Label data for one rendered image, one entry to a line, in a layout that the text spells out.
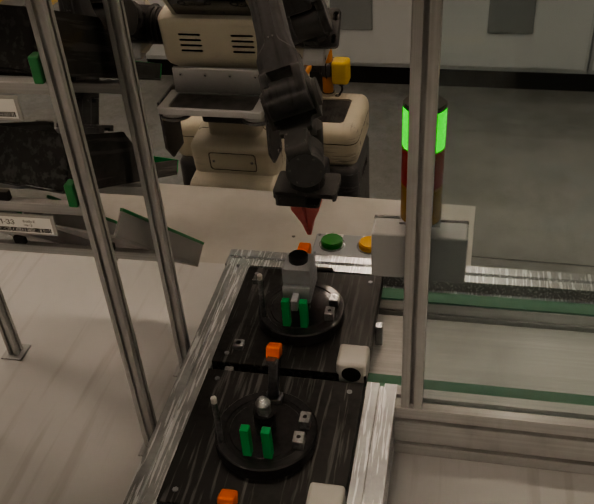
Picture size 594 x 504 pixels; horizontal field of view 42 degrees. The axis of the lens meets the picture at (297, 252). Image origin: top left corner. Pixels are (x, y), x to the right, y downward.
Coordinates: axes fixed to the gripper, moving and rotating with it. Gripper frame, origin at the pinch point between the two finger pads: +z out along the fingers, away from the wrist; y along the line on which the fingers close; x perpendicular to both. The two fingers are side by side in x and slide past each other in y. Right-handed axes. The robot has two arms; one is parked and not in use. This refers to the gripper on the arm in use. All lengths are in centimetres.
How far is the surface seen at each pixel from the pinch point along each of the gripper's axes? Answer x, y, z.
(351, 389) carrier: -26.9, 10.5, 8.8
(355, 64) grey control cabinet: 287, -29, 98
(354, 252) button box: 7.5, 6.5, 10.2
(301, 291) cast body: -14.9, 1.3, 1.2
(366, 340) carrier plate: -16.4, 11.5, 8.9
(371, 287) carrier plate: -3.3, 10.8, 9.1
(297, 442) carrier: -40.3, 5.1, 5.3
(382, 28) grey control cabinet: 285, -15, 77
